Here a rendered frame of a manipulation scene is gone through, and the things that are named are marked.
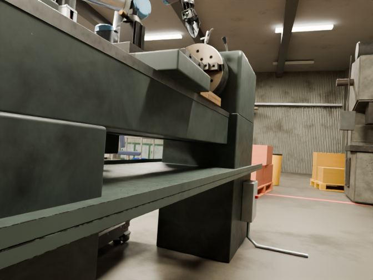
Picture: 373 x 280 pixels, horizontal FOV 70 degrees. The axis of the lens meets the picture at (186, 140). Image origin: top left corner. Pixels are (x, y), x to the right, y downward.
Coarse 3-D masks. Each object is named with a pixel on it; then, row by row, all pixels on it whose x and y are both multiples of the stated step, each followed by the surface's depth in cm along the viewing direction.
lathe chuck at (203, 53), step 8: (192, 48) 152; (200, 48) 150; (208, 48) 148; (200, 56) 149; (208, 56) 148; (216, 56) 146; (224, 64) 148; (216, 72) 145; (224, 72) 147; (216, 80) 145; (224, 80) 150; (216, 88) 147
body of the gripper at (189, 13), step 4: (184, 4) 162; (188, 4) 162; (192, 4) 164; (184, 8) 161; (188, 8) 160; (192, 8) 159; (184, 12) 161; (188, 12) 161; (192, 12) 160; (184, 16) 164; (188, 16) 161; (192, 16) 159; (196, 16) 166; (184, 20) 163; (188, 20) 163; (192, 20) 163
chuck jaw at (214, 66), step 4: (204, 64) 142; (208, 64) 142; (212, 64) 142; (216, 64) 141; (220, 64) 145; (204, 68) 142; (208, 68) 141; (212, 68) 142; (216, 68) 141; (220, 68) 145; (208, 72) 147
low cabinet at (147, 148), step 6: (132, 144) 915; (138, 144) 909; (144, 144) 902; (150, 144) 896; (156, 144) 890; (162, 144) 884; (120, 150) 927; (132, 150) 914; (138, 150) 907; (144, 150) 901; (150, 150) 894; (156, 150) 889; (162, 150) 883; (120, 156) 926; (132, 156) 913; (138, 156) 906; (144, 156) 900; (150, 156) 894; (156, 156) 888
